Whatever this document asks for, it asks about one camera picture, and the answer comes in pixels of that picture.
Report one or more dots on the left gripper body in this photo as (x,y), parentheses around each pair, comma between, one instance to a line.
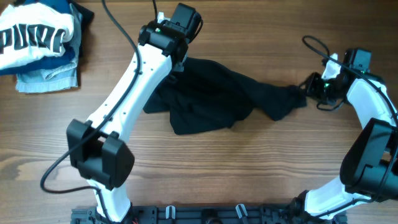
(179,68)

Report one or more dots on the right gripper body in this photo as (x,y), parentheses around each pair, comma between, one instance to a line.
(323,89)

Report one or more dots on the black t-shirt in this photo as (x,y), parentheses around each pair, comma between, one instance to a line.
(207,96)

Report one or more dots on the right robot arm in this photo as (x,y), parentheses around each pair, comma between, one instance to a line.
(368,172)

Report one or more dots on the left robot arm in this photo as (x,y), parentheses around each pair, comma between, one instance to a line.
(98,147)

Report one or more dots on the black folded garment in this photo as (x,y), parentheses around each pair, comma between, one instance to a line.
(85,16)

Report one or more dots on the dark blue folded garment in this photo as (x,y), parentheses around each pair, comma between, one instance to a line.
(46,63)

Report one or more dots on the light blue denim garment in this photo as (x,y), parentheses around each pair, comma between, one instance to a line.
(56,79)

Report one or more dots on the white Puma shirt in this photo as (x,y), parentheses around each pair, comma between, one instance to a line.
(31,34)

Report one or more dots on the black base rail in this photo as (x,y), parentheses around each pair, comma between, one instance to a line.
(266,214)

